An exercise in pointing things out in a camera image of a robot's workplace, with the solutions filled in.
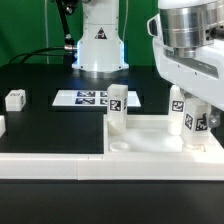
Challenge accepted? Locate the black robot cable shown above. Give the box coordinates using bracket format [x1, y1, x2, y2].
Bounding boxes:
[7, 0, 78, 65]

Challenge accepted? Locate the white square table top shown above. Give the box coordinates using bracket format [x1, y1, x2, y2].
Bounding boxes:
[104, 115, 224, 153]

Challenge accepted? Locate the white U-shaped obstacle fence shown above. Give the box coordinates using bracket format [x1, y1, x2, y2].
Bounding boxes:
[0, 115, 224, 181]

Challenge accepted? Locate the white sheet with markers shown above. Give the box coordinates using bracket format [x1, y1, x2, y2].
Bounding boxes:
[52, 89, 142, 108]

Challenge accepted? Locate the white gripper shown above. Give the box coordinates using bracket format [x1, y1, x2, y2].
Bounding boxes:
[147, 15, 224, 128]

